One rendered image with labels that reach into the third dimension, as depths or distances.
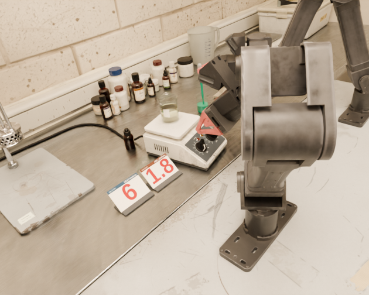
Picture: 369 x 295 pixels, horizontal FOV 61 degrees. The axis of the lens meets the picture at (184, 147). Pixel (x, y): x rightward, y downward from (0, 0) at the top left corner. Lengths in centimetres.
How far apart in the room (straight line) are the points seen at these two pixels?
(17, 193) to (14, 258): 21
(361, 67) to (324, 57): 68
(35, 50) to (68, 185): 51
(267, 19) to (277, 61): 150
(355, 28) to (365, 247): 58
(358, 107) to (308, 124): 77
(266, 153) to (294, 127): 4
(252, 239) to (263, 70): 39
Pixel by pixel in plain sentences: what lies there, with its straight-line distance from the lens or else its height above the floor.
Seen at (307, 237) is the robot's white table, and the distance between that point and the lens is 68.
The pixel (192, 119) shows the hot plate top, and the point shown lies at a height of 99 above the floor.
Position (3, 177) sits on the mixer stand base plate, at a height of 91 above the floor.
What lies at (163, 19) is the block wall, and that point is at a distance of 150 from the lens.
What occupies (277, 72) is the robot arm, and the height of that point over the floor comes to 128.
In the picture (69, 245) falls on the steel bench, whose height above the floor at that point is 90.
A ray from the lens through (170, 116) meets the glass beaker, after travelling 85.
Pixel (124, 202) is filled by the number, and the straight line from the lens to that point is 75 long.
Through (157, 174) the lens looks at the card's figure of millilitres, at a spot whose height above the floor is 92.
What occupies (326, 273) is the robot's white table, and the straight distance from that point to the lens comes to 64.
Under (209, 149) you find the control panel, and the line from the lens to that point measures 83.
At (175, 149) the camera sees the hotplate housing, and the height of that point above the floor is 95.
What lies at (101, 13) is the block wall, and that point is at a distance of 129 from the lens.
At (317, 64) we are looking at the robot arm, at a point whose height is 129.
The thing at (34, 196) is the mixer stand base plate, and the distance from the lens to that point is 87.
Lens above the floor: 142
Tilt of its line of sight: 35 degrees down
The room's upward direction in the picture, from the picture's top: 7 degrees counter-clockwise
